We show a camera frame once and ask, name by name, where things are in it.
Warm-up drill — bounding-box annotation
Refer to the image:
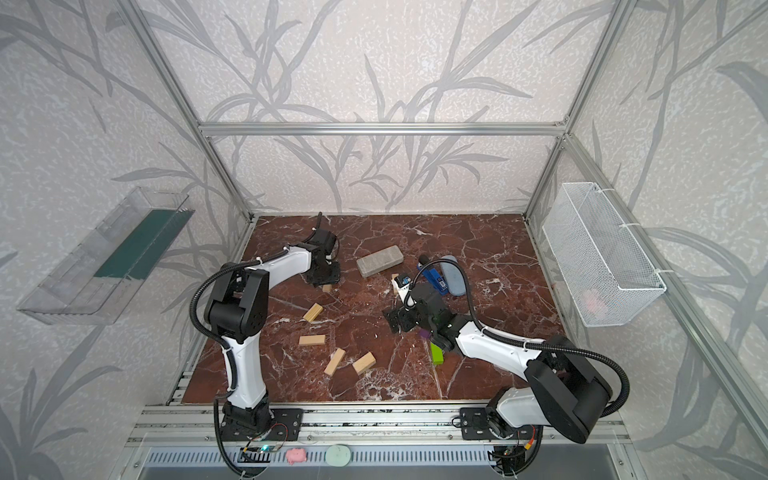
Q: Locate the wood block mid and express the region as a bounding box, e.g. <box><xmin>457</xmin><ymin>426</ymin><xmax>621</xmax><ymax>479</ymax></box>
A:
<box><xmin>303</xmin><ymin>303</ymin><xmax>324</xmax><ymax>322</ymax></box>

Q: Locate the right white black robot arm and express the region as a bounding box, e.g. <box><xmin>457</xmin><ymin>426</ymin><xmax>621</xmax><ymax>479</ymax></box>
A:
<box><xmin>384</xmin><ymin>278</ymin><xmax>630</xmax><ymax>444</ymax></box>

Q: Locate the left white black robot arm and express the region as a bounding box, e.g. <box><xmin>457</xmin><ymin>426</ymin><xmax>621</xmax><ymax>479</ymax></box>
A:
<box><xmin>189</xmin><ymin>227</ymin><xmax>340</xmax><ymax>431</ymax></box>

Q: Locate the green block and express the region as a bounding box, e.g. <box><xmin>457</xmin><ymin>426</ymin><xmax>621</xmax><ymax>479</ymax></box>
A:
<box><xmin>429</xmin><ymin>343</ymin><xmax>444</xmax><ymax>366</ymax></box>

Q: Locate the wood block bottom slanted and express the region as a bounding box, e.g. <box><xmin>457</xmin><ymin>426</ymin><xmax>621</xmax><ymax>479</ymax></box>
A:
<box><xmin>323</xmin><ymin>348</ymin><xmax>346</xmax><ymax>376</ymax></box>

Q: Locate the blue stapler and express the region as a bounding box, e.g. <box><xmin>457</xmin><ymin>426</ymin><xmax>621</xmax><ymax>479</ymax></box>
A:
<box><xmin>418</xmin><ymin>254</ymin><xmax>449</xmax><ymax>295</ymax></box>

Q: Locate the blue-grey oval case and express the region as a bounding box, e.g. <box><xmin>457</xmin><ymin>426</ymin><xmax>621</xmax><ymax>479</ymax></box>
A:
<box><xmin>440</xmin><ymin>255</ymin><xmax>466</xmax><ymax>297</ymax></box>

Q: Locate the grey stone brick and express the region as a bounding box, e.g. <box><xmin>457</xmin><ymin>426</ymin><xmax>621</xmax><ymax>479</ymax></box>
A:
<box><xmin>356</xmin><ymin>245</ymin><xmax>404</xmax><ymax>278</ymax></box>

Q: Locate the pink object in basket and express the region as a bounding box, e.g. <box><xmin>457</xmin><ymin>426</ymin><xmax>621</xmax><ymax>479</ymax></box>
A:
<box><xmin>582</xmin><ymin>289</ymin><xmax>608</xmax><ymax>320</ymax></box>

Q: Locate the pale green round disc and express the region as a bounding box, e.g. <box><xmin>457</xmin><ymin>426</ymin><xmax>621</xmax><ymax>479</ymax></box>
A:
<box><xmin>324</xmin><ymin>444</ymin><xmax>352</xmax><ymax>468</ymax></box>

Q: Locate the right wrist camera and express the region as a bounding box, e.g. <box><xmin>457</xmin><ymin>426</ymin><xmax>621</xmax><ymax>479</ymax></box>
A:
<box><xmin>397</xmin><ymin>274</ymin><xmax>411</xmax><ymax>303</ymax></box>

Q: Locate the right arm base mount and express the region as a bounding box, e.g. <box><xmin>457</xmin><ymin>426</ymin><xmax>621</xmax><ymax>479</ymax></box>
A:
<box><xmin>457</xmin><ymin>407</ymin><xmax>536</xmax><ymax>442</ymax></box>

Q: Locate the aluminium frame crossbar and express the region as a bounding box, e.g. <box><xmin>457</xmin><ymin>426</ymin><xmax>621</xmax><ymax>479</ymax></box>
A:
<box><xmin>199</xmin><ymin>122</ymin><xmax>565</xmax><ymax>137</ymax></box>

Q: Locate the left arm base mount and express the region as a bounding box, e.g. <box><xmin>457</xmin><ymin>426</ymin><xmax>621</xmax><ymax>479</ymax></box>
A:
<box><xmin>220</xmin><ymin>408</ymin><xmax>304</xmax><ymax>442</ymax></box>

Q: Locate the white wire mesh basket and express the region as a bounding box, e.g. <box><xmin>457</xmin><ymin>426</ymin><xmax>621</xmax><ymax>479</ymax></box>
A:
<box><xmin>542</xmin><ymin>182</ymin><xmax>667</xmax><ymax>327</ymax></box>

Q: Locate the clear plastic wall bin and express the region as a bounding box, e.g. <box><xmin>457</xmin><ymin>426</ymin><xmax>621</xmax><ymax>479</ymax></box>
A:
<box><xmin>17</xmin><ymin>187</ymin><xmax>194</xmax><ymax>325</ymax></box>

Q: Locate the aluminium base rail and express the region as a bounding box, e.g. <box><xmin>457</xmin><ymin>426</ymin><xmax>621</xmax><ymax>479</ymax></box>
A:
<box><xmin>124</xmin><ymin>401</ymin><xmax>632</xmax><ymax>448</ymax></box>

